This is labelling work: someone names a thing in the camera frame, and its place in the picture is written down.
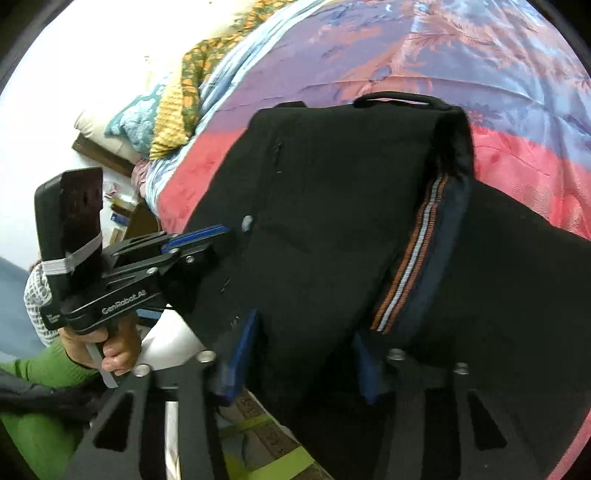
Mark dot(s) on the green orange floral blanket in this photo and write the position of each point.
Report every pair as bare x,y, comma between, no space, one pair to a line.
191,78

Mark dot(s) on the teal floral pillow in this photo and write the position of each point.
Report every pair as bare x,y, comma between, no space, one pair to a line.
134,120

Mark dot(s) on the white plastic sheet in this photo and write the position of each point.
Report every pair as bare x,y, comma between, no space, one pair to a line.
171,337

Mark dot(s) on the patchwork bed quilt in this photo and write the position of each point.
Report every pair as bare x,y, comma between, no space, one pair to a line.
369,55

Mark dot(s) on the person's left forearm green sleeve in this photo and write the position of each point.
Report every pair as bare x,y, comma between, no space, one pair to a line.
41,367

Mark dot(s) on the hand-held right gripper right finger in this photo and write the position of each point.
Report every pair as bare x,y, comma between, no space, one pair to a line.
367,374

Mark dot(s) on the dark grey cloth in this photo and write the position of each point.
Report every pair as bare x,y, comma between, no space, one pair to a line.
41,397

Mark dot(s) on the white mesh cloth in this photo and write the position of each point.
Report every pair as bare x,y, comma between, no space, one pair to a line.
37,300

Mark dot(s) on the person's left hand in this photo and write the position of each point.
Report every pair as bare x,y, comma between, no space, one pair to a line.
117,355

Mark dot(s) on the person's green clothing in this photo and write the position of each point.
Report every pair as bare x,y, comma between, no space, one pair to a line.
32,443

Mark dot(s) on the wooden bed frame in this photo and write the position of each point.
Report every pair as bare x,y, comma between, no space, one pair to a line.
101,157

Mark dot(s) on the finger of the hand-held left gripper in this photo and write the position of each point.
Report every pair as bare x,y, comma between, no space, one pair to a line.
187,259
194,235

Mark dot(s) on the cream pillow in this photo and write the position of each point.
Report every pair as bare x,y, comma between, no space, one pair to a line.
92,127

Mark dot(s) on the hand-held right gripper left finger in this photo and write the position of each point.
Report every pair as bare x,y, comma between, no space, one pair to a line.
241,350

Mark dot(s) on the black pants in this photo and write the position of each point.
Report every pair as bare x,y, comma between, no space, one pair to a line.
332,207

